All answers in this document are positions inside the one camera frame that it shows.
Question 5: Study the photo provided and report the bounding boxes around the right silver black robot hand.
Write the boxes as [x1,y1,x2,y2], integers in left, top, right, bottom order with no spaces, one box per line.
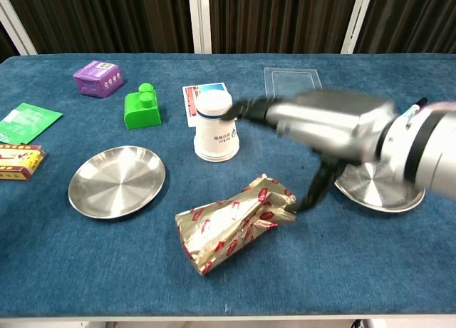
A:
[222,88,397,213]

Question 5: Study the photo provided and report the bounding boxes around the white paper cup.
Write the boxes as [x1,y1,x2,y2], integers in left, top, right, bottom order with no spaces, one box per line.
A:
[193,90,240,163]

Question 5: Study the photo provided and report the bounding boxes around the gold red-printed snack bag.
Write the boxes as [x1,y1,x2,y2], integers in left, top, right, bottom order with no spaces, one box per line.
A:
[175,173,297,277]

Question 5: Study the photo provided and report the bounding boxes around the round stainless steel plate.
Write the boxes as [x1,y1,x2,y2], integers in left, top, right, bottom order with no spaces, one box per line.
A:
[333,160,426,213]
[68,145,167,220]

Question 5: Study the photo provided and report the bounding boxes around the clear plastic lid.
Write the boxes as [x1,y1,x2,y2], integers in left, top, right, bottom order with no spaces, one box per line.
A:
[263,66,323,101]

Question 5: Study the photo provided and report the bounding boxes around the white marker with black cap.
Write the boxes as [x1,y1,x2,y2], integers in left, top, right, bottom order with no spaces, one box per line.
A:
[404,97,429,122]

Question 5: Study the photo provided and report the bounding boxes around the dark brown pleated curtain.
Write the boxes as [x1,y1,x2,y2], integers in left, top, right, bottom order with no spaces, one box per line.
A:
[3,0,195,54]
[354,0,456,54]
[0,21,19,62]
[208,0,358,54]

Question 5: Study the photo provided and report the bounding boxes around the photo card with blue sky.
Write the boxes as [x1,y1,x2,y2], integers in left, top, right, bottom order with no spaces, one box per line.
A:
[182,81,229,128]

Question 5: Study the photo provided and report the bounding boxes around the green plastic building block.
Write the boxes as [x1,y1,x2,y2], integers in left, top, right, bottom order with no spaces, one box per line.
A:
[123,83,162,130]

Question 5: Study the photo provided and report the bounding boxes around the purple tissue pack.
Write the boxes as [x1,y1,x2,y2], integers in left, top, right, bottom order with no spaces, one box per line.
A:
[73,60,125,98]

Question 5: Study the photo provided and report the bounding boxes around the blue table cloth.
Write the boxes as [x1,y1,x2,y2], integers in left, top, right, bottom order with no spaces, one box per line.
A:
[0,52,456,318]

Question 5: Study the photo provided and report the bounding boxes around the green foil sachet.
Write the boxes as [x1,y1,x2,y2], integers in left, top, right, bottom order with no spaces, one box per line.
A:
[0,102,63,145]

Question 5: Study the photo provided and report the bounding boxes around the red yellow rectangular box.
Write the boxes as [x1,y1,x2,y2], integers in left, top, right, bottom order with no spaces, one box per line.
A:
[0,143,48,181]

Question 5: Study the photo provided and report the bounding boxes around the white metal frame post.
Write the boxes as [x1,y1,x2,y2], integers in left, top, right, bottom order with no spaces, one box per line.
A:
[341,0,375,55]
[0,0,38,56]
[187,0,213,54]

